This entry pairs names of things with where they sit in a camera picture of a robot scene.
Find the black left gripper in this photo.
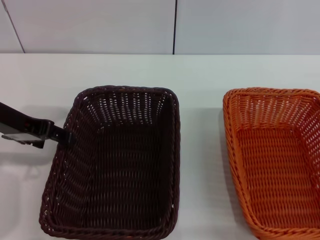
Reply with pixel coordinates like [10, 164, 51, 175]
[0, 101, 77, 150]

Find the dark brown wicker basket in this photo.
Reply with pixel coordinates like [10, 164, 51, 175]
[38, 84, 181, 240]

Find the black vertical wall strip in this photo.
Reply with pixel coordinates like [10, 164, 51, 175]
[171, 0, 179, 55]

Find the orange wicker basket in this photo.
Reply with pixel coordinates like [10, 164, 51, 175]
[222, 86, 320, 240]

